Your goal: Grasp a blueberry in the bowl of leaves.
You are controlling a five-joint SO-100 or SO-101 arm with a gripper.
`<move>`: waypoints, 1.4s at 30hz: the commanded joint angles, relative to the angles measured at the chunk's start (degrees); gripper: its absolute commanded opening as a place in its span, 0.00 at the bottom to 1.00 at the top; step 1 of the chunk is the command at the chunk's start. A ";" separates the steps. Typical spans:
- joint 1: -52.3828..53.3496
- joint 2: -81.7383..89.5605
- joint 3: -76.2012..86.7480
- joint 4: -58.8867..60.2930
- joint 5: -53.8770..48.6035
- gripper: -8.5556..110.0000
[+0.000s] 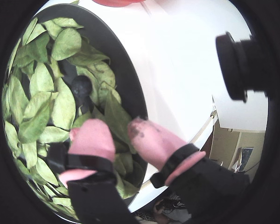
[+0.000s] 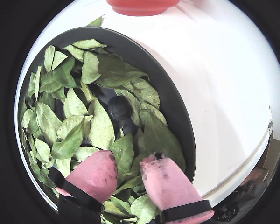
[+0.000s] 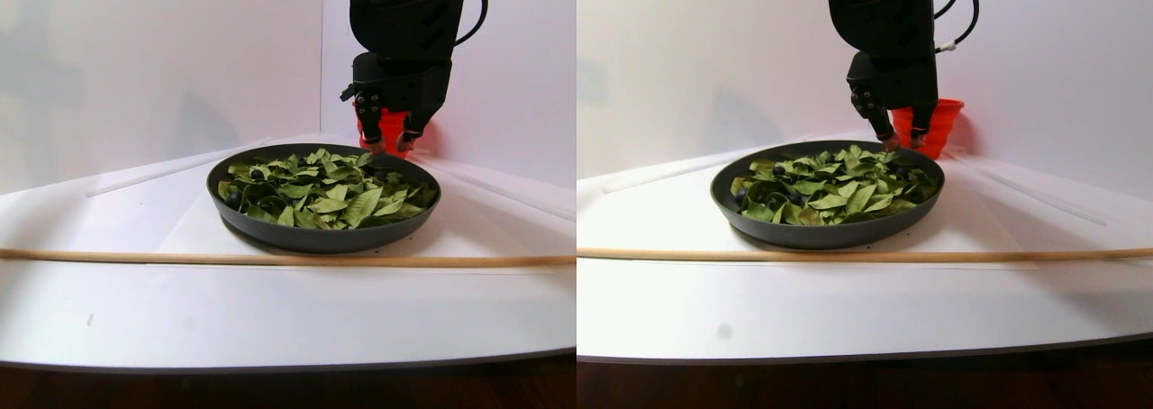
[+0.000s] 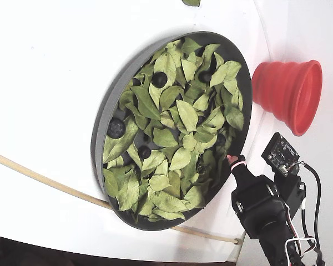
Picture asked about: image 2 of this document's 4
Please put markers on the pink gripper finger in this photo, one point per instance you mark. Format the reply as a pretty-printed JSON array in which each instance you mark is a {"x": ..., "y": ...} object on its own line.
[
  {"x": 165, "y": 182},
  {"x": 93, "y": 172}
]

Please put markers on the pile of green leaves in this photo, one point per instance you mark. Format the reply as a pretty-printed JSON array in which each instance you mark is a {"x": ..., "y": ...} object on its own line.
[{"x": 100, "y": 126}]

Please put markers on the dark blueberry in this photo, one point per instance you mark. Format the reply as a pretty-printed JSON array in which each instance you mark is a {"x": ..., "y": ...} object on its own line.
[{"x": 118, "y": 107}]

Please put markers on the dark grey round bowl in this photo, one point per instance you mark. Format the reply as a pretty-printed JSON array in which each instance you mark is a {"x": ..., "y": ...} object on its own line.
[{"x": 161, "y": 79}]

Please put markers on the stray green leaf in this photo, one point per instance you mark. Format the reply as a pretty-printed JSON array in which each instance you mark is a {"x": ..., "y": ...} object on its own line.
[{"x": 96, "y": 22}]

